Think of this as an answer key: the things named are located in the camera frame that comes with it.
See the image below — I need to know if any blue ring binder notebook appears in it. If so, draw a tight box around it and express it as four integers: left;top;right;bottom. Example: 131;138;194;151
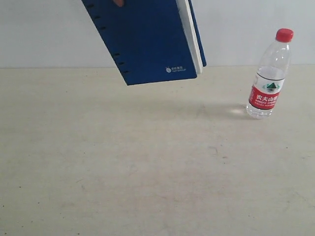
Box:
83;0;207;86

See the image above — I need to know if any person's bare hand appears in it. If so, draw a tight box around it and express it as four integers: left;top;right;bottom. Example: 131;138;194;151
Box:
113;0;125;7

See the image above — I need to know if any clear plastic water bottle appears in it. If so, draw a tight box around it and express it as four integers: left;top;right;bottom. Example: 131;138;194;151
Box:
246;28;294;119

